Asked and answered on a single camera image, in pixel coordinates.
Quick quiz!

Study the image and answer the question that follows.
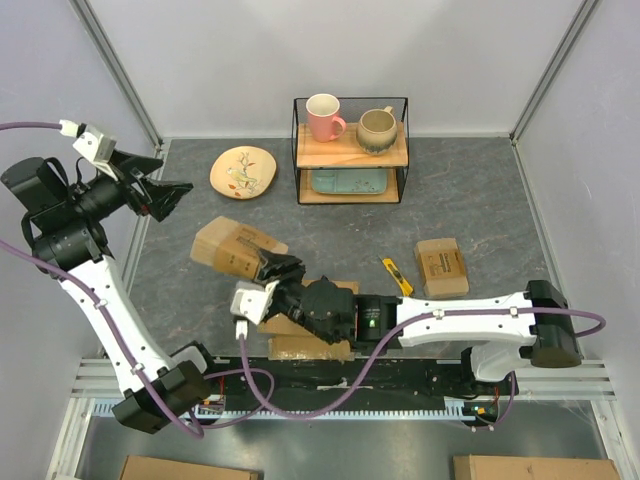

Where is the brown cardboard express box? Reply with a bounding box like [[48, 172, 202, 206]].
[[257, 279, 361, 362]]

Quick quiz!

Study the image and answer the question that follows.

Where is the kraft scouring pads package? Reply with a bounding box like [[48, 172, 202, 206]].
[[414, 238, 469, 299], [190, 216, 288, 280]]

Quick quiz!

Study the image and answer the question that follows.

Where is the yellow utility knife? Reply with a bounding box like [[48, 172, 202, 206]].
[[380, 257, 415, 297]]

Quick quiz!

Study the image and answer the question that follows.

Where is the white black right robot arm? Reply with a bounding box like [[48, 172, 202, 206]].
[[255, 249, 582, 394]]

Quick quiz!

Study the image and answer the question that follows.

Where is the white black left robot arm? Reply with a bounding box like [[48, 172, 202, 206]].
[[1, 151, 220, 434]]

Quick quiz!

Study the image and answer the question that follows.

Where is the cardboard box bottom left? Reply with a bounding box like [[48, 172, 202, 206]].
[[119, 455, 261, 480]]

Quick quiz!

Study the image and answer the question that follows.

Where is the cardboard box bottom right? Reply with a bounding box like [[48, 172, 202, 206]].
[[453, 455, 620, 480]]

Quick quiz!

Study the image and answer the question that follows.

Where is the beige plate with bird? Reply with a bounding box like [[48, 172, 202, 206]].
[[209, 146, 277, 200]]

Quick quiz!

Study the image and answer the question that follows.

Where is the teal rectangular ceramic tray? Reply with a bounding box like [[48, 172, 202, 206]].
[[311, 169, 388, 195]]

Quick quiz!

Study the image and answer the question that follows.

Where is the pink ceramic mug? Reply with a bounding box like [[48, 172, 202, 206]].
[[305, 93, 347, 143]]

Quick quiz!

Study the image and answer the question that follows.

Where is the beige stoneware mug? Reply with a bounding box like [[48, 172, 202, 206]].
[[356, 106, 398, 155]]

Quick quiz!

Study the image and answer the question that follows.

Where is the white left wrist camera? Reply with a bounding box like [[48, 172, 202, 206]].
[[72, 124, 117, 180]]

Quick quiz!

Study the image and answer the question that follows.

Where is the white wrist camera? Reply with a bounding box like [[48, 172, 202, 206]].
[[72, 124, 117, 180], [230, 280, 280, 340]]

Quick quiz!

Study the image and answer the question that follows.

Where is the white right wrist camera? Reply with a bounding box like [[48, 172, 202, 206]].
[[230, 280, 280, 340]]

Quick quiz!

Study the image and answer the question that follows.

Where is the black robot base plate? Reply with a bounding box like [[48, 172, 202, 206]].
[[206, 357, 519, 412]]

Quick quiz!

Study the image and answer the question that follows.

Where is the grey slotted cable duct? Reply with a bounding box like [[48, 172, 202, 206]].
[[92, 397, 501, 419]]

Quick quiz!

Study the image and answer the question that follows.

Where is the black wire wooden shelf rack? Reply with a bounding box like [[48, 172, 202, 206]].
[[291, 96, 410, 205]]

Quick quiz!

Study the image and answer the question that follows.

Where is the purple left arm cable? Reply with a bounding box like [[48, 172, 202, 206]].
[[0, 121, 226, 440]]

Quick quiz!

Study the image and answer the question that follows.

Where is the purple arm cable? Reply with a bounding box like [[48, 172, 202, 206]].
[[0, 121, 226, 440], [238, 309, 607, 436]]

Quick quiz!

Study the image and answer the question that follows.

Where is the aluminium frame rail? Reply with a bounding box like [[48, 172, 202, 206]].
[[69, 0, 164, 153]]

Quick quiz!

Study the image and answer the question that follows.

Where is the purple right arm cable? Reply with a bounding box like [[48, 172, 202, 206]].
[[238, 309, 607, 436]]

